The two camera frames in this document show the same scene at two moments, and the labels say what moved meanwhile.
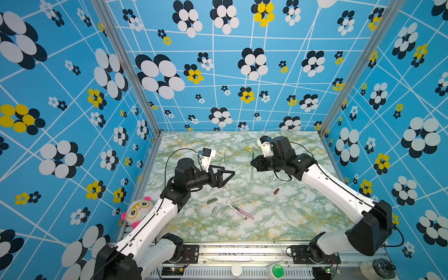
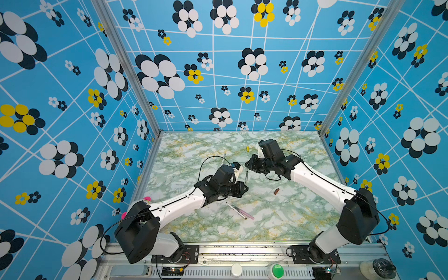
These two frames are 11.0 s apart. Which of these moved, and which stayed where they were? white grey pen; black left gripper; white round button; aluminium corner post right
Moved: black left gripper
Stayed: white grey pen; white round button; aluminium corner post right
